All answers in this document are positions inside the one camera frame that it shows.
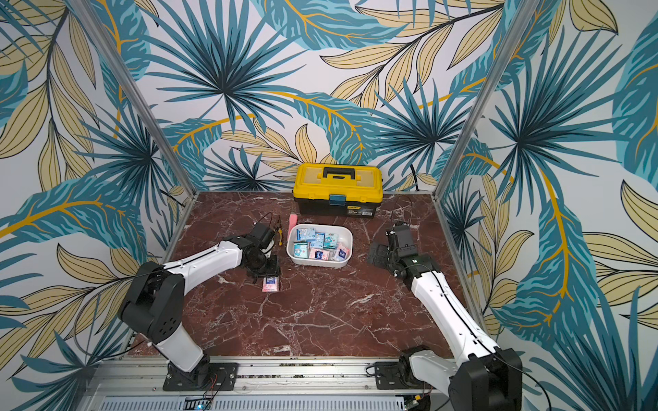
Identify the aluminium corner post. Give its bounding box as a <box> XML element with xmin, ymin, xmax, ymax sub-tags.
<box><xmin>70</xmin><ymin>0</ymin><xmax>197</xmax><ymax>197</ymax></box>
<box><xmin>433</xmin><ymin>0</ymin><xmax>539</xmax><ymax>203</ymax></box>

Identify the left aluminium corner post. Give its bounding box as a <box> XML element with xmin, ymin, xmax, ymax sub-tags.
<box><xmin>70</xmin><ymin>0</ymin><xmax>197</xmax><ymax>197</ymax></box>

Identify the pink tempo pack in box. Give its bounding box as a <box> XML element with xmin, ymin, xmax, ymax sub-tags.
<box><xmin>332</xmin><ymin>243</ymin><xmax>351</xmax><ymax>261</ymax></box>

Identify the aluminium front rail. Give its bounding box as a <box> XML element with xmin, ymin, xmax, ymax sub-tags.
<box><xmin>77</xmin><ymin>357</ymin><xmax>453</xmax><ymax>410</ymax></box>

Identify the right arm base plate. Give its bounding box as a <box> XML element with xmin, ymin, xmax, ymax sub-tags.
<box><xmin>367</xmin><ymin>361</ymin><xmax>435</xmax><ymax>390</ymax></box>

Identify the pink tempo tissue pack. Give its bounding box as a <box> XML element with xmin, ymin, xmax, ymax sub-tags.
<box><xmin>262</xmin><ymin>277</ymin><xmax>280</xmax><ymax>293</ymax></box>

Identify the yellow black toolbox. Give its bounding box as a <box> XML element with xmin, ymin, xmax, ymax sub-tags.
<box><xmin>293</xmin><ymin>164</ymin><xmax>383</xmax><ymax>219</ymax></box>

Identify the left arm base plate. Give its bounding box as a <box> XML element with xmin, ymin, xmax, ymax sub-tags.
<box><xmin>163</xmin><ymin>362</ymin><xmax>238</xmax><ymax>391</ymax></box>

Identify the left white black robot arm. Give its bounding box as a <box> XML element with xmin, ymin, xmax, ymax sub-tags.
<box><xmin>118</xmin><ymin>223</ymin><xmax>280</xmax><ymax>374</ymax></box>

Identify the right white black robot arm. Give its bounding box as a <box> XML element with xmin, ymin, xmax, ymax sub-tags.
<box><xmin>368</xmin><ymin>222</ymin><xmax>523</xmax><ymax>410</ymax></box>

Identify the white plastic storage box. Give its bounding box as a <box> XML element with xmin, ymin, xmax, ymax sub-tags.
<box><xmin>286</xmin><ymin>224</ymin><xmax>354</xmax><ymax>269</ymax></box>

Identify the right aluminium corner post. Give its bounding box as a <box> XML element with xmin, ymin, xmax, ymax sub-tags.
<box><xmin>433</xmin><ymin>0</ymin><xmax>539</xmax><ymax>203</ymax></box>

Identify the pink utility knife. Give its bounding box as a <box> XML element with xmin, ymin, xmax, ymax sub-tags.
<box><xmin>288</xmin><ymin>213</ymin><xmax>298</xmax><ymax>236</ymax></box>

